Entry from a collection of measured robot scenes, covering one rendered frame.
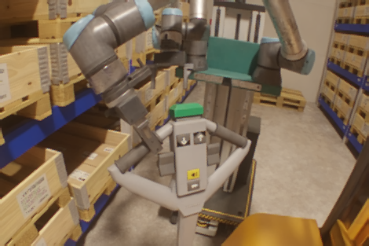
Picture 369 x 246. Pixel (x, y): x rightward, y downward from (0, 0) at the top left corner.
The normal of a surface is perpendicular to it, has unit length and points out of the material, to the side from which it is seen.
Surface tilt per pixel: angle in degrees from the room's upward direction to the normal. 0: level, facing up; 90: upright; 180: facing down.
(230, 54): 90
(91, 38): 73
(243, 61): 90
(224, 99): 90
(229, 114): 90
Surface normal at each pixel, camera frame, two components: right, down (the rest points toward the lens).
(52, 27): -0.24, 0.40
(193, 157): 0.43, 0.15
